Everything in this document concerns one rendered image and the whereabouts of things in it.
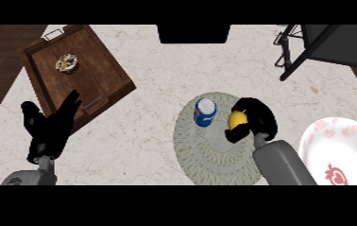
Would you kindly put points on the small frosted cupcake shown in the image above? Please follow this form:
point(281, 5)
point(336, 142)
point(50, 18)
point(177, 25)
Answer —
point(66, 63)

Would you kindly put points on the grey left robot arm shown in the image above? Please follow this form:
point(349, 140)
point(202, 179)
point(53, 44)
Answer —
point(33, 173)

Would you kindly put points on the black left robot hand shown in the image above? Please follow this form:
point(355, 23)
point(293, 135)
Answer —
point(50, 132)

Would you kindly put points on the yellow lemon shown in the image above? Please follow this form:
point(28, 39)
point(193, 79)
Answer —
point(237, 118)

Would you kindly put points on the brown wooden tray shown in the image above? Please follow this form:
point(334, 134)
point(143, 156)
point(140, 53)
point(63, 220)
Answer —
point(78, 75)

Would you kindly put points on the white plate with red flowers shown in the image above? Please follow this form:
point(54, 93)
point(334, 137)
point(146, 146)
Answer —
point(331, 151)

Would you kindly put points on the dark brown wooden surface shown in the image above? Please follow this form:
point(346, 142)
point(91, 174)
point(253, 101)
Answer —
point(11, 56)

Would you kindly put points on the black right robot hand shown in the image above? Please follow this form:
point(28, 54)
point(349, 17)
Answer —
point(259, 116)

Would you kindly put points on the black appliance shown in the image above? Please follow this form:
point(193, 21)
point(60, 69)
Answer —
point(193, 33)

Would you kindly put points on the round beige woven placemat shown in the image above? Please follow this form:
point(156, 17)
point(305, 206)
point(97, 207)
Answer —
point(208, 147)

